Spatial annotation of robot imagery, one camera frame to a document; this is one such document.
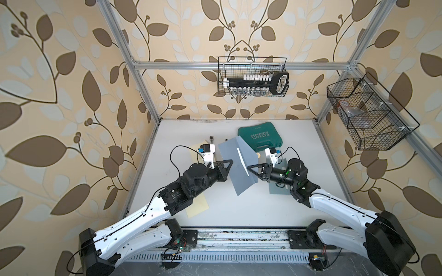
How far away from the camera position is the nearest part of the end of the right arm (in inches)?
26.3

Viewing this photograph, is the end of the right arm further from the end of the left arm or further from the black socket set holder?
the black socket set holder

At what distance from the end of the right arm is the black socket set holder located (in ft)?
1.30

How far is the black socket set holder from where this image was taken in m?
0.84
